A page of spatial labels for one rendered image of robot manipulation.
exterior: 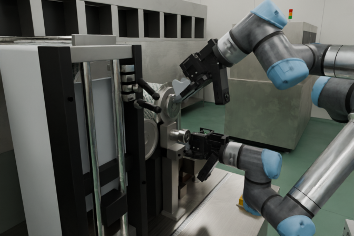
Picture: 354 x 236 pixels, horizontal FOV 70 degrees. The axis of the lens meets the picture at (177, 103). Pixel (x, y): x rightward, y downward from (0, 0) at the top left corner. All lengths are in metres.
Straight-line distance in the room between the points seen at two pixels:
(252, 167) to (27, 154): 0.58
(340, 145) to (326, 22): 4.47
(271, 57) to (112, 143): 0.37
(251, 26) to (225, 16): 4.99
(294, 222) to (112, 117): 0.47
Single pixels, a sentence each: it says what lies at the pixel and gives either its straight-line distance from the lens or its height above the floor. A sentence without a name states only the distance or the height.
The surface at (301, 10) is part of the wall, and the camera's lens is 5.20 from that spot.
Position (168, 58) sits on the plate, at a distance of 1.32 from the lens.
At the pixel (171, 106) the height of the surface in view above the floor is 1.25.
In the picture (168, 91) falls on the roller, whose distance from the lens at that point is 0.76.
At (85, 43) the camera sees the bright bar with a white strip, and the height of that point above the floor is 1.44.
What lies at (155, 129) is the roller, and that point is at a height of 1.19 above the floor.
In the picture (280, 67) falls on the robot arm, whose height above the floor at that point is 1.39.
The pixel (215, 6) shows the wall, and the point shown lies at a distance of 5.71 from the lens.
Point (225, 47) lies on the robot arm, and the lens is 0.63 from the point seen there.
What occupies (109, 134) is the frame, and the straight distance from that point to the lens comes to 0.48.
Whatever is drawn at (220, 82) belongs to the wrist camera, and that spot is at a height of 1.34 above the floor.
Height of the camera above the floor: 1.45
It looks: 14 degrees down
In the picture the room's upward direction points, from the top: straight up
